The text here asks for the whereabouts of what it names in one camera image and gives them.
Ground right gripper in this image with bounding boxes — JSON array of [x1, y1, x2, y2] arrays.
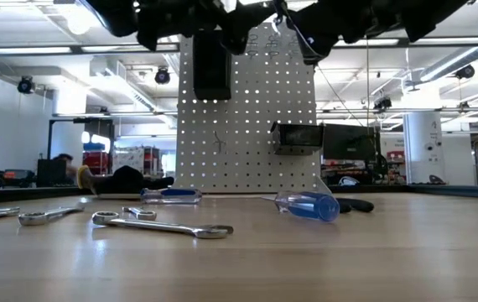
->
[[283, 0, 410, 66]]

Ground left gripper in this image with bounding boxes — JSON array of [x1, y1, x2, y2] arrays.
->
[[136, 0, 283, 56]]

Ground blue clear-handled screwdriver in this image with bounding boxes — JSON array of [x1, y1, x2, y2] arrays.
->
[[139, 187, 203, 206], [262, 190, 341, 223]]

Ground black-handled slip-joint pliers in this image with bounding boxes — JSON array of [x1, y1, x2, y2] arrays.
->
[[335, 196, 375, 214]]

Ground small chrome combination wrench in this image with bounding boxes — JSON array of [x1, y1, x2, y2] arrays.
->
[[122, 206, 158, 222]]

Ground large chrome combination wrench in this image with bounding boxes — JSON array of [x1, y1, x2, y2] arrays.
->
[[91, 211, 235, 240]]

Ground metal peg hook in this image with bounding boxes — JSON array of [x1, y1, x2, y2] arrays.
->
[[213, 130, 226, 154]]

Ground metal loop tool holder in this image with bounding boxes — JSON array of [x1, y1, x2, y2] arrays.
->
[[287, 34, 301, 59], [246, 33, 260, 60], [265, 33, 280, 60]]

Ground tall black plastic bin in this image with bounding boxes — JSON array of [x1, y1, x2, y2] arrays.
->
[[192, 32, 232, 101]]

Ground black ceiling reel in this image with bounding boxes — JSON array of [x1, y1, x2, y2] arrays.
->
[[455, 64, 476, 81], [373, 96, 393, 112], [16, 75, 36, 95], [153, 66, 172, 86]]

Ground white metal pegboard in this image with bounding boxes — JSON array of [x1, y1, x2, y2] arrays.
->
[[173, 23, 333, 196]]

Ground small glossy black bin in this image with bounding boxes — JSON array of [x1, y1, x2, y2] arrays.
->
[[270, 121, 325, 156]]

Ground black computer monitor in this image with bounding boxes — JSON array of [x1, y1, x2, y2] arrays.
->
[[322, 123, 377, 161]]

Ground white round pillar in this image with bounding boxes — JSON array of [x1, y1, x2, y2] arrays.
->
[[403, 111, 446, 185]]

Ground black glove yellow cuff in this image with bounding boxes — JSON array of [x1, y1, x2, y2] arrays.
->
[[75, 164, 175, 196]]

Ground red tool cabinet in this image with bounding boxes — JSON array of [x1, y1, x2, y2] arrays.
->
[[82, 142, 112, 176]]

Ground person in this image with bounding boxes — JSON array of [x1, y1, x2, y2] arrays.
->
[[52, 153, 79, 185]]

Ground black crate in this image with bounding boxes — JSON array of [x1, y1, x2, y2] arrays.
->
[[36, 159, 68, 188]]

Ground thin hanging black cable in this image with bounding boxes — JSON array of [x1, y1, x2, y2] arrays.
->
[[314, 62, 366, 128]]

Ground black table edge rail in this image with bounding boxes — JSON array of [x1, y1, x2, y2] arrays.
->
[[0, 184, 478, 206]]

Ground black metal frame stand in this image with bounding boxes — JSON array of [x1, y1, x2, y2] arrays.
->
[[46, 117, 116, 161]]

